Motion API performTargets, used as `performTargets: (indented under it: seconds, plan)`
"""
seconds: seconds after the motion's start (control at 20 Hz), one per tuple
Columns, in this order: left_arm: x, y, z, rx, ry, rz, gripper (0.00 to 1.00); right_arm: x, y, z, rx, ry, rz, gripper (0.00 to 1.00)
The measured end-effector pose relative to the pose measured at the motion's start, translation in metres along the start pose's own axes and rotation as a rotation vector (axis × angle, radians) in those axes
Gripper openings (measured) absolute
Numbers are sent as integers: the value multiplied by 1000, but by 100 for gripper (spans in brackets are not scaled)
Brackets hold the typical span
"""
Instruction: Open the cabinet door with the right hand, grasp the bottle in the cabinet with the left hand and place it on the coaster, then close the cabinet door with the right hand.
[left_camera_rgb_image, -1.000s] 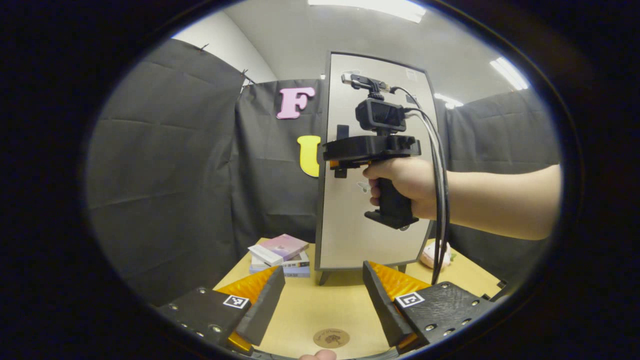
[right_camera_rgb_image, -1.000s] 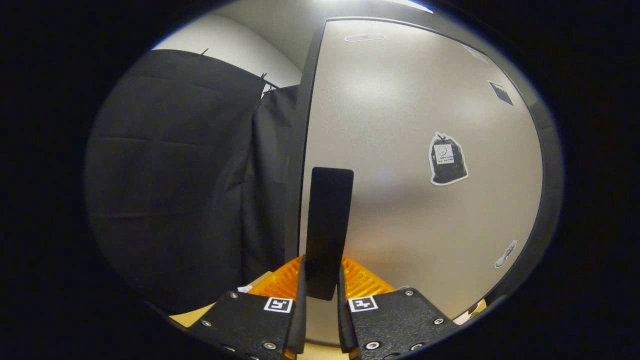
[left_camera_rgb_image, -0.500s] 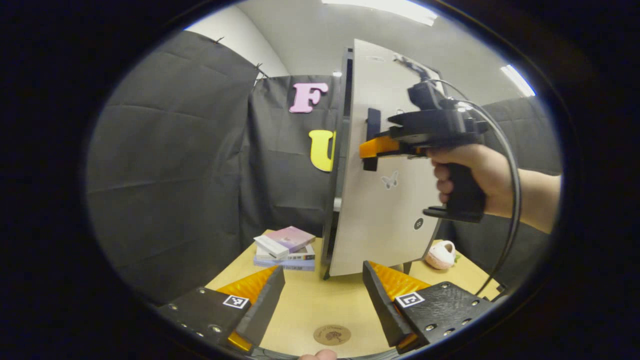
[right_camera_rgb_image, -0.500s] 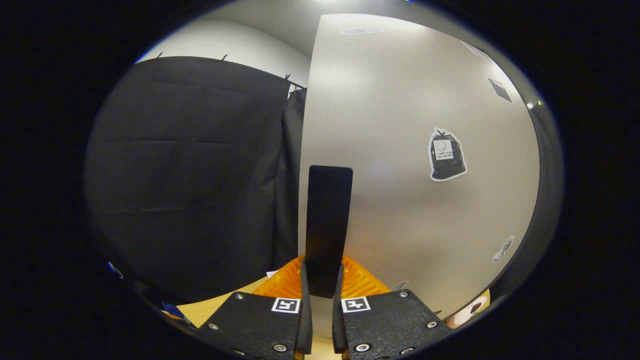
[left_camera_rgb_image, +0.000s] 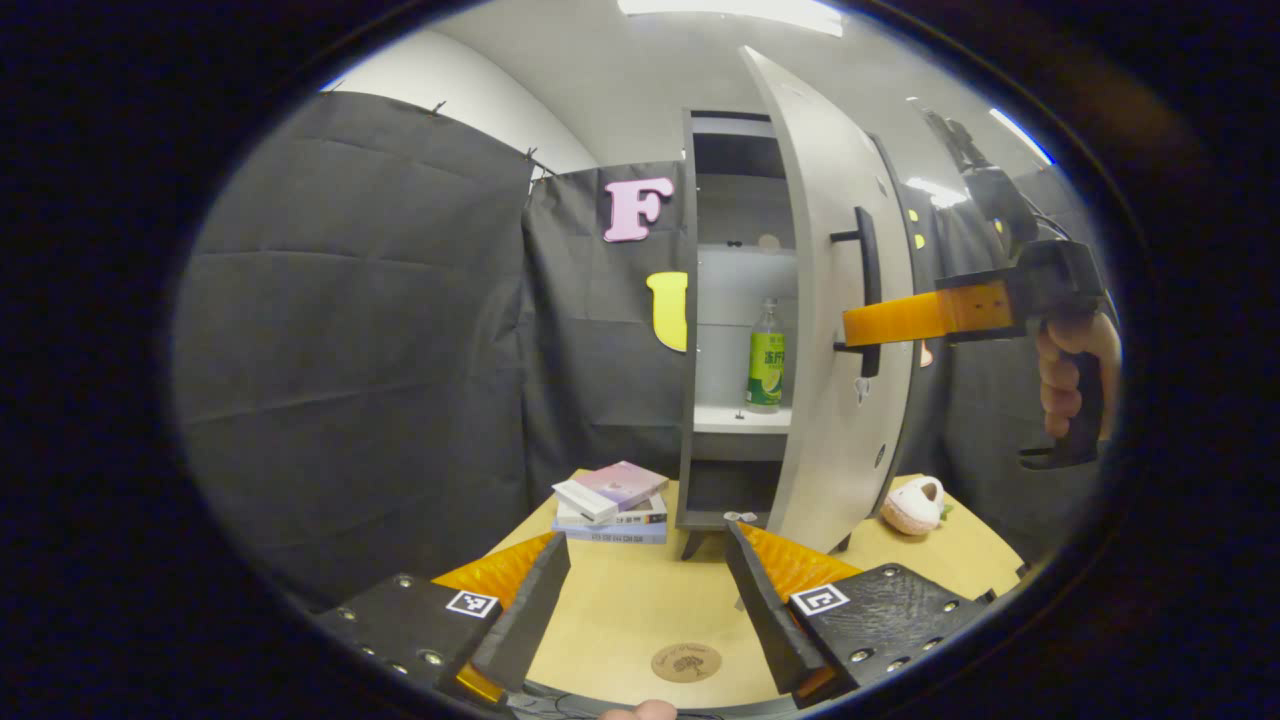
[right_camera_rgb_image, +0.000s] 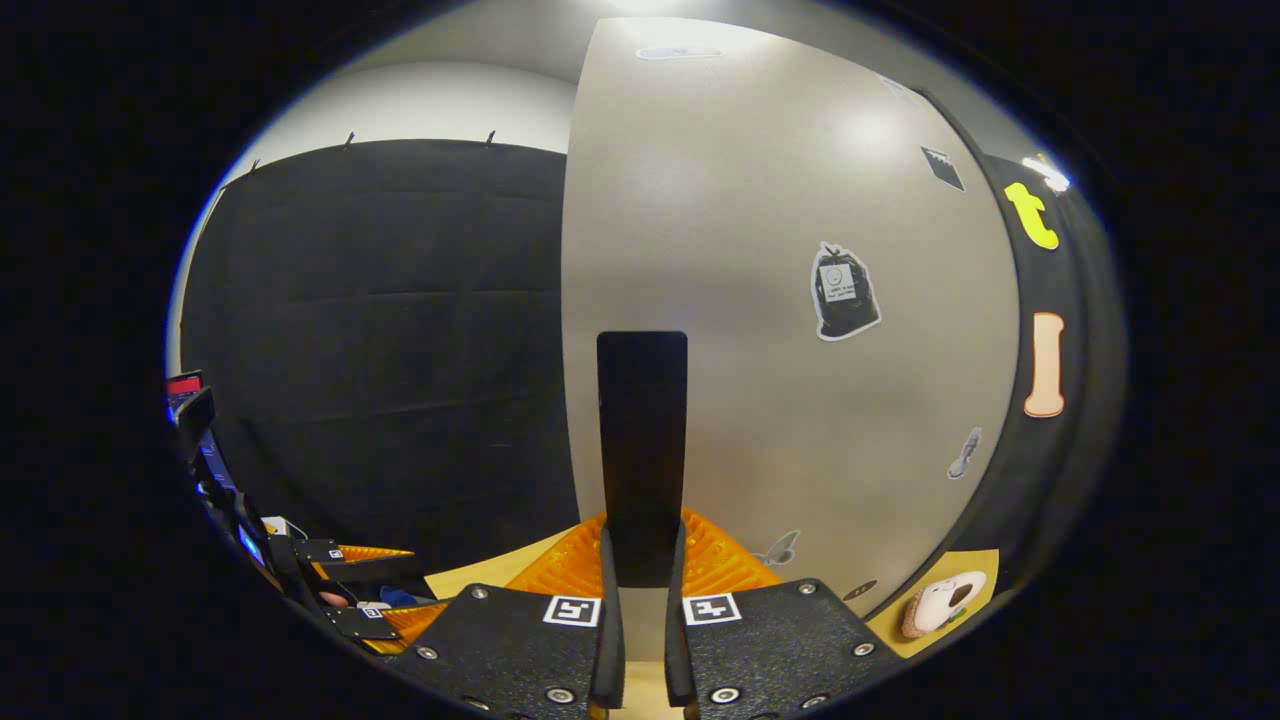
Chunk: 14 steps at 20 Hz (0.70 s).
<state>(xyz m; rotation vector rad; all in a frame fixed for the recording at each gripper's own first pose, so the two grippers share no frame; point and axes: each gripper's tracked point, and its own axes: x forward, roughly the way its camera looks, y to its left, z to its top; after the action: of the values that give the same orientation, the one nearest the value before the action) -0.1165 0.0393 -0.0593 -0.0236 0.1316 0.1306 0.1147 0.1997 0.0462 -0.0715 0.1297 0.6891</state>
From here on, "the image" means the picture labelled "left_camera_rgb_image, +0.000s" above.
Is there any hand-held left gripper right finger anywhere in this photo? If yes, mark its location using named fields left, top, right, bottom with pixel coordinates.
left=725, top=521, right=1001, bottom=709

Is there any grey cabinet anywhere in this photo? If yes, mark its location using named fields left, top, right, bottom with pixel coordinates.
left=677, top=108, right=926, bottom=561

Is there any pink white plush toy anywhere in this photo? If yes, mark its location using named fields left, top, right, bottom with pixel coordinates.
left=880, top=477, right=951, bottom=536

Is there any black backdrop cloth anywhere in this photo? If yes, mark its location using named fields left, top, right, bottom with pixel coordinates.
left=170, top=90, right=1111, bottom=606

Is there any round brown coaster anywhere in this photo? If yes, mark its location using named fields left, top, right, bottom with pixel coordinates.
left=651, top=642, right=723, bottom=684

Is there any black door handle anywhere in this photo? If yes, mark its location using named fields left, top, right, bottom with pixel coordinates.
left=830, top=206, right=883, bottom=379

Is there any white book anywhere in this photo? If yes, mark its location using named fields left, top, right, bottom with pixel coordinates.
left=557, top=495, right=668, bottom=528

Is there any blue book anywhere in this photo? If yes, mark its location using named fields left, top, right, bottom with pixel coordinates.
left=552, top=518, right=668, bottom=545

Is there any white cabinet door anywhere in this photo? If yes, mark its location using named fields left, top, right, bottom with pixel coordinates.
left=740, top=45, right=916, bottom=556

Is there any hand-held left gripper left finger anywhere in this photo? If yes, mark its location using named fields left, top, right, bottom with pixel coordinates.
left=315, top=532, right=572, bottom=713

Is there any green label plastic bottle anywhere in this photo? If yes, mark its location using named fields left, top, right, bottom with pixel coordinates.
left=745, top=297, right=787, bottom=414

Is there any wide ceiling light panel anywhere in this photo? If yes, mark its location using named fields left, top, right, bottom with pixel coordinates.
left=618, top=0, right=846, bottom=38

